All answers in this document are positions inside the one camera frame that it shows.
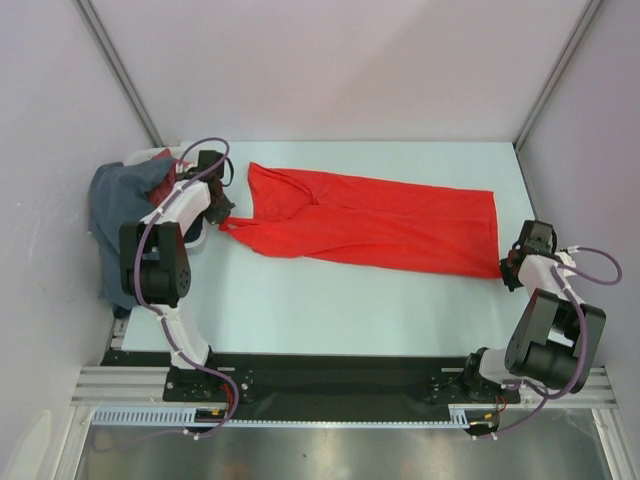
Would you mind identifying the red tank top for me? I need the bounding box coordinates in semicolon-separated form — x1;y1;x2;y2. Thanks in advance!
221;163;500;279

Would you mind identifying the grey-blue tank top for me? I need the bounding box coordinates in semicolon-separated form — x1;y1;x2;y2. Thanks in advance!
88;157;173;317

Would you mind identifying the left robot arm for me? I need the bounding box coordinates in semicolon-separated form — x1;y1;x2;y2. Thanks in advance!
119;149;235;400

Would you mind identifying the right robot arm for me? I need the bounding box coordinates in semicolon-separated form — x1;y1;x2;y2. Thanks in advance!
461;220;621;401

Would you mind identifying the maroon tank top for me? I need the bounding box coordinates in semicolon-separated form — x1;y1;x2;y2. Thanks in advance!
147;148;182;207

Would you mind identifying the white plastic laundry bin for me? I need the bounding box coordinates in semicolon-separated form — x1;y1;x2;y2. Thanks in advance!
124;146;206;252

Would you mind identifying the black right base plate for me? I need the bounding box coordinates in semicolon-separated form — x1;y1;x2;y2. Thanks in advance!
427;369;521;405

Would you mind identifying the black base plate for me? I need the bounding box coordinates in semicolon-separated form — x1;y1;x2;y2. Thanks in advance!
427;369;521;405
162;366;255;404

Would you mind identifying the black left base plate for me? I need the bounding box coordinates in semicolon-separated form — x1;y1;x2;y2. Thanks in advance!
162;366;255;404

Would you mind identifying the grey slotted cable duct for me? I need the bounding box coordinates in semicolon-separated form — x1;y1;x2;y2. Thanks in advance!
92;403;531;429

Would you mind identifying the aluminium frame rail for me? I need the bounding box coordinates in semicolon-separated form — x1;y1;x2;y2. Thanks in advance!
70;366;618;409

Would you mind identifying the left aluminium corner post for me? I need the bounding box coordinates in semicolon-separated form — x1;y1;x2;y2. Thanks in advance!
72;0;163;147

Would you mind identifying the aluminium corner post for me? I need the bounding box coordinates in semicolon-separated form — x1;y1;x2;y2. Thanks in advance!
72;0;163;147
514;0;605;149

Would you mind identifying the right aluminium corner post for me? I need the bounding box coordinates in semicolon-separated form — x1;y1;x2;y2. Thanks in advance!
514;0;605;149

